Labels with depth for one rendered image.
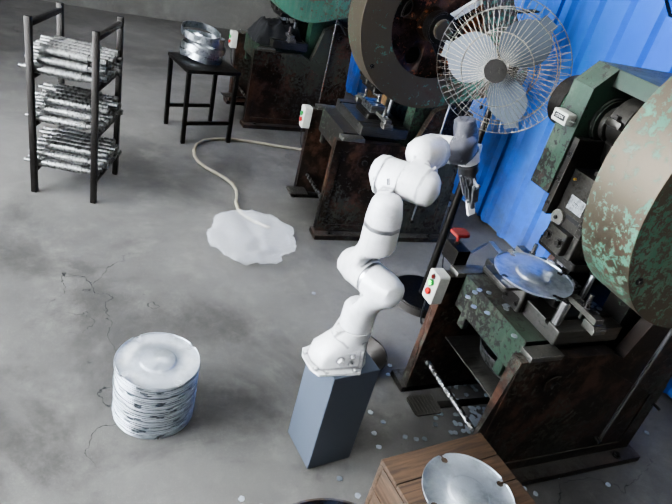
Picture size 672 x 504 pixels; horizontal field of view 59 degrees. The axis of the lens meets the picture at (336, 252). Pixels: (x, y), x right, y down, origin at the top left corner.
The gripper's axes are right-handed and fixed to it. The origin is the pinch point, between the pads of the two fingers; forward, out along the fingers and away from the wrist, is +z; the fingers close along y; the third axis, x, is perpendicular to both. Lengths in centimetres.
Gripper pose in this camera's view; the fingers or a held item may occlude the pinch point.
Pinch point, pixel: (470, 206)
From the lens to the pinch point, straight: 233.9
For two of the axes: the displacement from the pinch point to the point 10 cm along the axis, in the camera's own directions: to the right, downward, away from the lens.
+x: 9.2, -3.6, 1.4
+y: 3.3, 5.6, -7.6
